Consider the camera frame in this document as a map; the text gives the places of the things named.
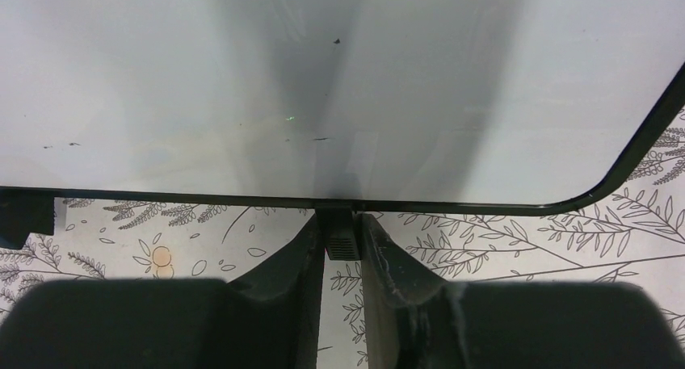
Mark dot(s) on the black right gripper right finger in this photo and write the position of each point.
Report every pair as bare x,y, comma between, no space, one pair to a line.
416,319

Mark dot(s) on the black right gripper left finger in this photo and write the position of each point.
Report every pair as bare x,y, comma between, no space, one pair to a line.
266,318

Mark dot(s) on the black framed whiteboard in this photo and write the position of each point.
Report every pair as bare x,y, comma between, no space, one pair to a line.
496,107

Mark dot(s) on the floral patterned table mat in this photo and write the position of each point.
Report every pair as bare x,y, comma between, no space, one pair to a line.
635,236

